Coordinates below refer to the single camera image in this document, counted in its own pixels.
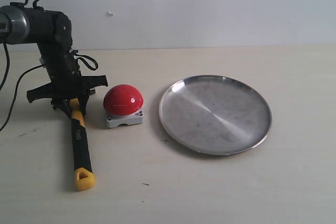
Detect red dome push button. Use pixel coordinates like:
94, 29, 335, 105
103, 84, 144, 129

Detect yellow black claw hammer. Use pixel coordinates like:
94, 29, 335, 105
69, 98, 96, 191

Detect round steel plate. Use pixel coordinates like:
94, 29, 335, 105
158, 74, 272, 156

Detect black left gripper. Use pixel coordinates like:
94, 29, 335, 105
27, 42, 108, 103

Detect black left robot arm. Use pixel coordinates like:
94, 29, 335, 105
1, 3, 108, 102

